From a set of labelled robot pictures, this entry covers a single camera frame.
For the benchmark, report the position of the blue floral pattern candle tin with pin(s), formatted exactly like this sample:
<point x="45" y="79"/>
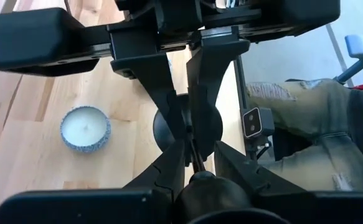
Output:
<point x="84" y="129"/>

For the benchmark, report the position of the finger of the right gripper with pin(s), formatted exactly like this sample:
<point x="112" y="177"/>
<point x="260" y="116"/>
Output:
<point x="147" y="71"/>
<point x="206" y="93"/>

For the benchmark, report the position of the blue office chair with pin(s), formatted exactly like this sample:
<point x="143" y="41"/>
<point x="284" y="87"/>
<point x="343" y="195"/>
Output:
<point x="360" y="49"/>

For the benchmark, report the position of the person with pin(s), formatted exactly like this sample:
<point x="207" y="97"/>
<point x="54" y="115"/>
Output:
<point x="309" y="124"/>

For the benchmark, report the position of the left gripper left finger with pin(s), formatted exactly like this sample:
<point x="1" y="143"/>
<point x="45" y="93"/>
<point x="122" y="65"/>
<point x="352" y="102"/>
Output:
<point x="168" y="171"/>

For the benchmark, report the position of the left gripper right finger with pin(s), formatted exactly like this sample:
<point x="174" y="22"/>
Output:
<point x="240" y="174"/>

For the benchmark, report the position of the black rig frame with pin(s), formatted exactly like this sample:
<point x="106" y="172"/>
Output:
<point x="239" y="81"/>

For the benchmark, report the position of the black table-level camera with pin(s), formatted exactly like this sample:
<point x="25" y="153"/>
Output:
<point x="256" y="122"/>

